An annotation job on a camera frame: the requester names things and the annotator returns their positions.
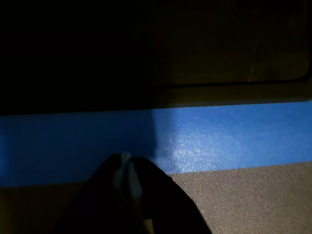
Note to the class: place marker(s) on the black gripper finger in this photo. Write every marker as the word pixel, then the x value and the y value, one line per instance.
pixel 92 207

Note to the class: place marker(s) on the black gripper finger blue tape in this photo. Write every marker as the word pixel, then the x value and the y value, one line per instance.
pixel 170 207

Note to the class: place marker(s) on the blue tape strip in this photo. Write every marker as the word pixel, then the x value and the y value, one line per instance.
pixel 219 136

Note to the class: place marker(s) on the black silicone work mat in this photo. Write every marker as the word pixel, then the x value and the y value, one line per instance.
pixel 219 48

